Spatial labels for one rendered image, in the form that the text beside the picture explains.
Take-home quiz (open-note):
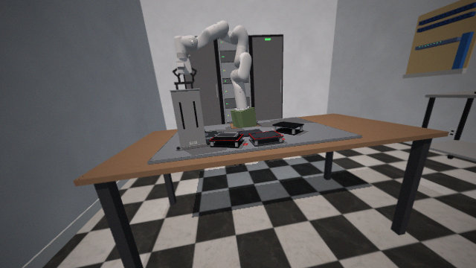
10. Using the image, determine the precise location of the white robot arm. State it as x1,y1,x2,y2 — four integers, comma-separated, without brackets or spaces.
174,21,252,111

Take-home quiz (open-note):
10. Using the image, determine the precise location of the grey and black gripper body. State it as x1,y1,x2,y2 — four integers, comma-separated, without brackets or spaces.
176,57,192,74

